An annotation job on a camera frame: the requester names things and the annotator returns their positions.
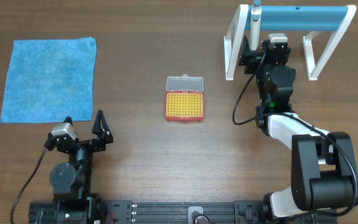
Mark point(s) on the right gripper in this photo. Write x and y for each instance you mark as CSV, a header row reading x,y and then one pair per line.
x,y
276,53

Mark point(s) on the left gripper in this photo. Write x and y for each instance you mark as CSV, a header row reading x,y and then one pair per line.
x,y
87,147

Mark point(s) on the white pipette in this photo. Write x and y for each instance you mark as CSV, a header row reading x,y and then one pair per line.
x,y
255,29

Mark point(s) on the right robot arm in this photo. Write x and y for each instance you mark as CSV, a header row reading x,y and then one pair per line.
x,y
309,161

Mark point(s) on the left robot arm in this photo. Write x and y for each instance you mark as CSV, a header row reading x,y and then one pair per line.
x,y
63,180

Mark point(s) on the blue cloth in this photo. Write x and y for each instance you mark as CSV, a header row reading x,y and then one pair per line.
x,y
48,81

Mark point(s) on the white and blue stand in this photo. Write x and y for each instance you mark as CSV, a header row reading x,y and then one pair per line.
x,y
294,18

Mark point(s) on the red and yellow tip box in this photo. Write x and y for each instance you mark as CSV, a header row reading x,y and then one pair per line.
x,y
184,105

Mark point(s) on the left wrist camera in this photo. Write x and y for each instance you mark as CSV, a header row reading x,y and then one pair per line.
x,y
63,130

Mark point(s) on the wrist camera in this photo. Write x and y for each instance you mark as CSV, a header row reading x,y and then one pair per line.
x,y
278,37
63,130

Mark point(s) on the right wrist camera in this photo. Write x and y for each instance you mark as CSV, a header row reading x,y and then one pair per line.
x,y
278,37

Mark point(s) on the mounting rail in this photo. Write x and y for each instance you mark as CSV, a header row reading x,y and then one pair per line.
x,y
166,213

